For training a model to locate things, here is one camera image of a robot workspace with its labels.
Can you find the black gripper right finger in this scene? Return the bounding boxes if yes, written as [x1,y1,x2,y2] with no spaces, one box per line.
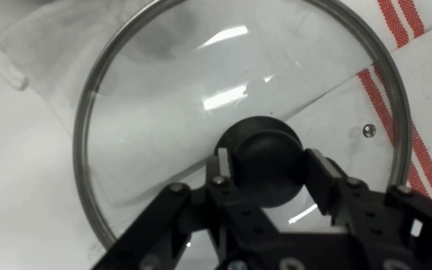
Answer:
[300,147,432,270]

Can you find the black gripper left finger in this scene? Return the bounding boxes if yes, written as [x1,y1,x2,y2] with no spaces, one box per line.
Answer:
[93,147,237,270]

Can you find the glass lid with black knob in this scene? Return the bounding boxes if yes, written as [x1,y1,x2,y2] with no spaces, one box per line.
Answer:
[72,0,414,252]

